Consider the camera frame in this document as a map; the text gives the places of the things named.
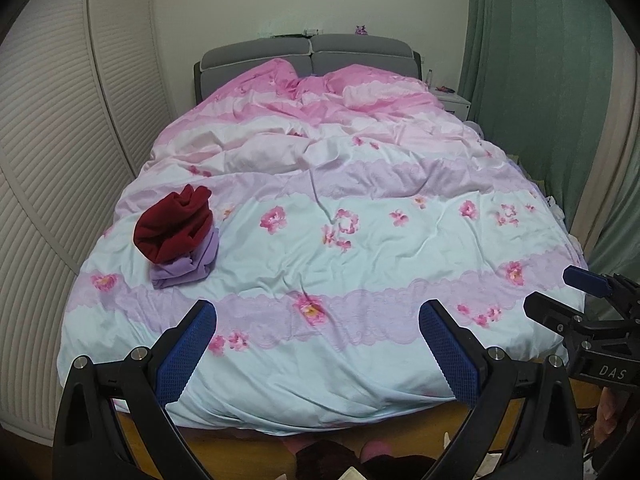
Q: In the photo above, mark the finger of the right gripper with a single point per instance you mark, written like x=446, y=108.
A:
x=620, y=292
x=555, y=314

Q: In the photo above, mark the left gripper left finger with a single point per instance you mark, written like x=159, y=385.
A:
x=89, y=442

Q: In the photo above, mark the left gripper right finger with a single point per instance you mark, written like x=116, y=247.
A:
x=544, y=442

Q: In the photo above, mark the red Mickey Mouse sweater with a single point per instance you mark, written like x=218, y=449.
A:
x=174, y=226

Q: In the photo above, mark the white clothes pile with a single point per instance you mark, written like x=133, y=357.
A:
x=555, y=209

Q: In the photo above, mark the person's right hand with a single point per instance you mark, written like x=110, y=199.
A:
x=611, y=404

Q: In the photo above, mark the folded purple garment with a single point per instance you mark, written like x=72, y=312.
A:
x=191, y=268

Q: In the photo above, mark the right pink slipper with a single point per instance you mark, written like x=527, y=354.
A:
x=374, y=449

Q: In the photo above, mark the green curtain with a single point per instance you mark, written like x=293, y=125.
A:
x=556, y=82

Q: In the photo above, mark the white nightstand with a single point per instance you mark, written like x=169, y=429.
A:
x=454, y=104

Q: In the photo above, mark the clear bottle on nightstand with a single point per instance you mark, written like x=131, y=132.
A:
x=429, y=78

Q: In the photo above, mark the pink floral duvet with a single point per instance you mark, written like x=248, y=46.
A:
x=342, y=202

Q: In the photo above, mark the white louvered wardrobe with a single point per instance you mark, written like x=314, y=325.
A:
x=82, y=101

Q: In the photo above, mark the grey upholstered headboard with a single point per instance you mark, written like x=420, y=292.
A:
x=309, y=55

